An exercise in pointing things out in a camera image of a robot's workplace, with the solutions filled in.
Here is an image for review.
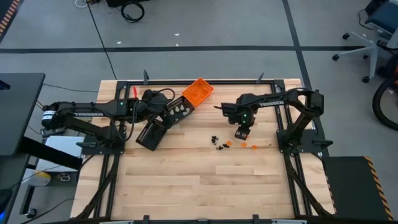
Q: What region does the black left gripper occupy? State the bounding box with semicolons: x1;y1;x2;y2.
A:
136;89;175;129

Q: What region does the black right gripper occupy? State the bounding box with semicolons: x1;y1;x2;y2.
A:
220;101;258;141

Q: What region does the black plastic mesh basket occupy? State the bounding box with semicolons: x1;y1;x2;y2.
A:
136;118;169;152
161;95;196;125

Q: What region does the orange plastic mesh basket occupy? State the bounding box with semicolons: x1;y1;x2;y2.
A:
182;77;215;107

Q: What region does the white box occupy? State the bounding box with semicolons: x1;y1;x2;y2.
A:
34;135;84;172

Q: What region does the black power adapter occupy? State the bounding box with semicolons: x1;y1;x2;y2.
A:
41;127;66;138

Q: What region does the black desk crossbeam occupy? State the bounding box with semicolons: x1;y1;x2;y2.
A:
18;136;84;171

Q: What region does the black hazard-striped platform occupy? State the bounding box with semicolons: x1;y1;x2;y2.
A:
322;155;395;222

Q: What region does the black equipment case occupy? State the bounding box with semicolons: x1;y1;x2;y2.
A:
105;0;150;8

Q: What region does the white yellow plastic item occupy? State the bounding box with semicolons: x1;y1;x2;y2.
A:
22;170;52;187

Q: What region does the black desk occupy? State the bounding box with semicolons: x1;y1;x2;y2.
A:
0;73;46;157

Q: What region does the blue white office chair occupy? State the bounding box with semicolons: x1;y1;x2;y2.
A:
331;0;398;83

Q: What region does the black hazard-striped floor mat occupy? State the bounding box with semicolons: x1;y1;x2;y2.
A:
0;0;21;37

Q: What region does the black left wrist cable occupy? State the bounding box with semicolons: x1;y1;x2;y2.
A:
154;87;177;103

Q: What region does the thin black desk cable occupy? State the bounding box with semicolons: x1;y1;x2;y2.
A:
42;82;100;94

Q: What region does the long black floor cable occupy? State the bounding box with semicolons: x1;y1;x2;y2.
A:
85;0;118;81

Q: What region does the coiled black cable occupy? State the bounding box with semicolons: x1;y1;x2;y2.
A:
120;1;146;24

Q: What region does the black vacuum hose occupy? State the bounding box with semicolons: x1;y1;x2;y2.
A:
371;76;398;132

